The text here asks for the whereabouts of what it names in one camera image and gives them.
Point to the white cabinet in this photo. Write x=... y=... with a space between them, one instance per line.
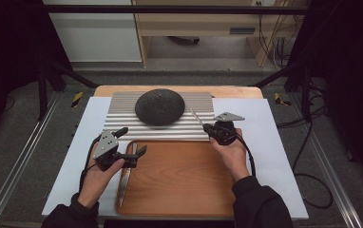
x=94 y=34

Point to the person's right hand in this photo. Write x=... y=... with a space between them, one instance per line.
x=235 y=161

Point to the black horizontal frame bar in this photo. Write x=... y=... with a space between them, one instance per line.
x=170 y=9

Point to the white wall socket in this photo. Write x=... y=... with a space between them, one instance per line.
x=257 y=3

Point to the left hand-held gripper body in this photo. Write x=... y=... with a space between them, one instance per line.
x=106 y=148

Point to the light wooden desk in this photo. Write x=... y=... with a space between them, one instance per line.
x=195 y=23

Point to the silver table knife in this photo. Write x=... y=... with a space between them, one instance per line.
x=125 y=183

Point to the wooden tray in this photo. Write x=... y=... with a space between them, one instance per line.
x=182 y=180

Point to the dark textured round plate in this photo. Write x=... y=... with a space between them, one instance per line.
x=159 y=107

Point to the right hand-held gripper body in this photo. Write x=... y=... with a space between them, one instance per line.
x=224 y=134

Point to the black chair base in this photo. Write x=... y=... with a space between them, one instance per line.
x=184 y=40

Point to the dark curtain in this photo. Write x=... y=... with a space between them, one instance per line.
x=5 y=47
x=353 y=63

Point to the black metal stand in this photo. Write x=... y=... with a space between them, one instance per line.
x=42 y=95
x=306 y=95

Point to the person's left hand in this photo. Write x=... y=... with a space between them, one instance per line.
x=95 y=183

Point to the aluminium rail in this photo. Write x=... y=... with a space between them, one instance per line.
x=14 y=172
x=337 y=190

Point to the silver fork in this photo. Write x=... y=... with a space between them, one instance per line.
x=197 y=116

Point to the grey striped placemat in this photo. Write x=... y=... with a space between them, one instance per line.
x=122 y=114

